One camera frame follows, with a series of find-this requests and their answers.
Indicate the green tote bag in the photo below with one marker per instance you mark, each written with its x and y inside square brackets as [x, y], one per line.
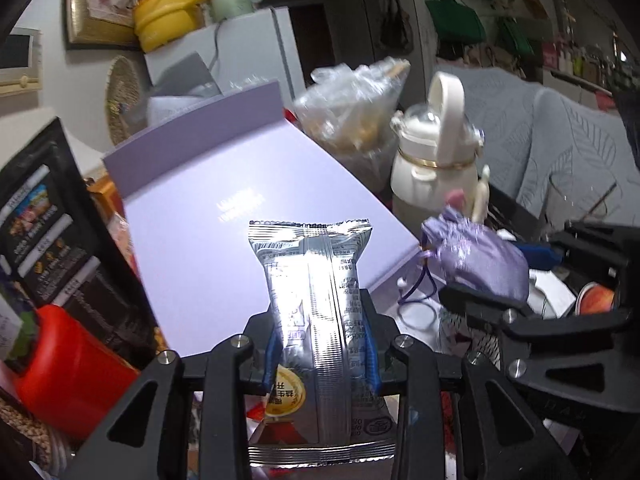
[454, 21]

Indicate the silver foil snack packet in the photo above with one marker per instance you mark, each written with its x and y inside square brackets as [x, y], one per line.
[320, 411]

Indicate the white cartoon kettle bottle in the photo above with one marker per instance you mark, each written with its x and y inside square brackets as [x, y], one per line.
[435, 162]

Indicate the woven straw fan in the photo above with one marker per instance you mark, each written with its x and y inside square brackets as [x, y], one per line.
[125, 101]

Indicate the black snack display box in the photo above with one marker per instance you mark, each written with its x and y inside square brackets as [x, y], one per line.
[57, 249]

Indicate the gold framed picture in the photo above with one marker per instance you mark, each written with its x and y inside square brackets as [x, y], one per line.
[100, 24]

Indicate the open lavender gift box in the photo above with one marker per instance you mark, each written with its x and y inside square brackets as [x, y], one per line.
[192, 185]

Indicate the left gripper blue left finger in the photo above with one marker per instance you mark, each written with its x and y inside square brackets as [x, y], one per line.
[272, 358]

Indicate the wall intercom panel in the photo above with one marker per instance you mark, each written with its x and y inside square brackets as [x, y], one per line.
[21, 65]

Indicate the red plastic container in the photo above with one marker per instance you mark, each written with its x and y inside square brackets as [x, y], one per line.
[72, 380]

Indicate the clear plastic bag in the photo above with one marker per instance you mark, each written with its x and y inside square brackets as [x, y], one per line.
[347, 112]

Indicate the white mini fridge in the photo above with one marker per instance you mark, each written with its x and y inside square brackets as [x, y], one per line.
[254, 47]

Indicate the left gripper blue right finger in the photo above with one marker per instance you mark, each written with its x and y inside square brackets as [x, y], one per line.
[371, 373]

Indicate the red apple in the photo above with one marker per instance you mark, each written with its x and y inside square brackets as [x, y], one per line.
[593, 299]

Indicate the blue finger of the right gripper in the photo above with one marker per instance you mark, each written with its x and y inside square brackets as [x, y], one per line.
[540, 256]

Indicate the lavender satin drawstring pouch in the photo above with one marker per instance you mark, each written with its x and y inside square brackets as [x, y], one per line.
[468, 254]

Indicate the yellow pot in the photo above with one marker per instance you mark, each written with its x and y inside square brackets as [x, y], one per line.
[158, 22]

